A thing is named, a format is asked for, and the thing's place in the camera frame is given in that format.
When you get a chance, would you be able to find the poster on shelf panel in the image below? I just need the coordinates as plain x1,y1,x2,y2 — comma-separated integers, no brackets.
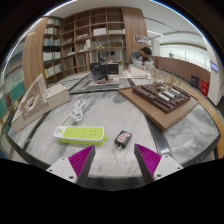
133,34,149,45

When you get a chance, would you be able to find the white and green power strip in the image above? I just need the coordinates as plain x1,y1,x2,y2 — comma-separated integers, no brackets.
53,125,108,146

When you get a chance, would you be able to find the black box model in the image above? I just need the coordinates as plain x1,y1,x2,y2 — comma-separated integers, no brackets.
89,62,120,82

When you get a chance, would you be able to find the dark brown building model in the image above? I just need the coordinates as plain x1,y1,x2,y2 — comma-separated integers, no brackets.
131,82,192,114

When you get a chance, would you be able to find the thin wooden stick model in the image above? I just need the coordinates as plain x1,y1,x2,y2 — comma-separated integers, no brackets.
149,66,184,89

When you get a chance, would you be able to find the grey model base board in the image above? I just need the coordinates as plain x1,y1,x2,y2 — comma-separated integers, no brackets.
87,78,120,91

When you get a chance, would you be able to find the wooden wall shelf unit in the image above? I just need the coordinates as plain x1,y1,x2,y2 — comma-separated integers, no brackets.
22,7,149,91

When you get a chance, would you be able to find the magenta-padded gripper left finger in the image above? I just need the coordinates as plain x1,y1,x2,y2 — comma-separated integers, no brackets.
45,144,96,188

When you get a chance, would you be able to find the small white building model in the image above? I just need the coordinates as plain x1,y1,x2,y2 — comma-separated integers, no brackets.
128,66,151,80

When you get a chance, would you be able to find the bookcase with coloured books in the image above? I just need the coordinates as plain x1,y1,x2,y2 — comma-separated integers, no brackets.
0,43,26,148

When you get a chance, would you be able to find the person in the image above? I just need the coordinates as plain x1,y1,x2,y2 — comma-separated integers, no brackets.
128,46,153,66

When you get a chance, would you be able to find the flat wooden board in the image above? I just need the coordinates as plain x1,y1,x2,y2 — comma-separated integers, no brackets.
118,83,200,132

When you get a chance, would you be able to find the white architectural model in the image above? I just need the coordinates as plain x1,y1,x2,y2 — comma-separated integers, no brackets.
10,73,71,134

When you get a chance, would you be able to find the wall screen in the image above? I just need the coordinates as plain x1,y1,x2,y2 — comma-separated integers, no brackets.
209,60,220,74

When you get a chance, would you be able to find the black charger with red print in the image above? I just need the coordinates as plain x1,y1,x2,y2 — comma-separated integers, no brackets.
113,130,133,150

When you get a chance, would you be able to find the red bin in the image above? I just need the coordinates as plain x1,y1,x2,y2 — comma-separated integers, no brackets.
200,79,210,97

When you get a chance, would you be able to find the black bin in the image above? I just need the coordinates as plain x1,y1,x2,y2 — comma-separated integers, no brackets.
190,74,200,90

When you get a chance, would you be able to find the coiled white cable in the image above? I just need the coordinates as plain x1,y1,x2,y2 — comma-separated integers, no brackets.
59,98,87,129

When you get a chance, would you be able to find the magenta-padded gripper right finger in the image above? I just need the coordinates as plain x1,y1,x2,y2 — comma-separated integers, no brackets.
133,143,184,185

